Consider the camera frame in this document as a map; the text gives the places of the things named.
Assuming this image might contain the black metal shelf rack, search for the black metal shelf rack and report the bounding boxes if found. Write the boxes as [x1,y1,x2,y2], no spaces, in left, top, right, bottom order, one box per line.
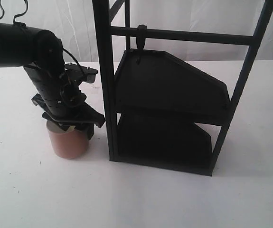
[92,0,273,176]

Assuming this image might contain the terracotta pink ceramic mug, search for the terracotta pink ceramic mug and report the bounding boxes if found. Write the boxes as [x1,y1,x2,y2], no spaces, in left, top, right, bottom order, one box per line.
[46,120,89,159]

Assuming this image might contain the white backdrop curtain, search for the white backdrop curtain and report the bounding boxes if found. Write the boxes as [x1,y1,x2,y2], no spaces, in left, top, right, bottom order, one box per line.
[0,0,273,62]

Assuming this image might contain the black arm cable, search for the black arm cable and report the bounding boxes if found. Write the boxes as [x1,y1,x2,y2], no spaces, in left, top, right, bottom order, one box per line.
[59,47,86,80]

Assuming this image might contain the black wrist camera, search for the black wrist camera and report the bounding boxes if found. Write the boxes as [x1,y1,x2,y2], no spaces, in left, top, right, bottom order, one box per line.
[65,63,98,85]

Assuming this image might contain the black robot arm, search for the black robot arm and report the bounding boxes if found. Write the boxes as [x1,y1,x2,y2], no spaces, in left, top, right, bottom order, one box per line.
[0,22,105,139]

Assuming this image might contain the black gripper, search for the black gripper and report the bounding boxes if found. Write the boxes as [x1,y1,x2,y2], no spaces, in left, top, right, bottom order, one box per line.
[23,66,104,139]

